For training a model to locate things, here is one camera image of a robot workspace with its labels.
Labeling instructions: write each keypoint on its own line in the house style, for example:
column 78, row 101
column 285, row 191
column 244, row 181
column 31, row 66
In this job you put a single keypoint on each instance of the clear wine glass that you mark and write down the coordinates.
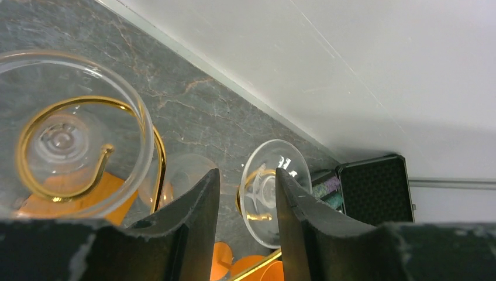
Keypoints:
column 255, row 198
column 65, row 147

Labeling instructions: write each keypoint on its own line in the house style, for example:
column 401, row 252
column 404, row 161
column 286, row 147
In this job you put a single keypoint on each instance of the black poker chip case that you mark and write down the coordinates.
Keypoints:
column 373, row 191

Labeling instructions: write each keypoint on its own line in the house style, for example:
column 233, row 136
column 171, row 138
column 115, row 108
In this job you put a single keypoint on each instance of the gold wire wine glass rack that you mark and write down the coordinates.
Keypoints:
column 105, row 151

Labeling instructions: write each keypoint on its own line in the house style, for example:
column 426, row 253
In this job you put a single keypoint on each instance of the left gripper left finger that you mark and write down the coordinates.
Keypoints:
column 174, row 243

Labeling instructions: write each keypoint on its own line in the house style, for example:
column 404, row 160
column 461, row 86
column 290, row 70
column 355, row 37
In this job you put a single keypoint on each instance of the orange plastic wine glass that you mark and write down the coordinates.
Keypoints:
column 221, row 260

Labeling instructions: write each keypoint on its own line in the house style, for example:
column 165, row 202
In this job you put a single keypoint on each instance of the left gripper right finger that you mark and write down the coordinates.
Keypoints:
column 320, row 243

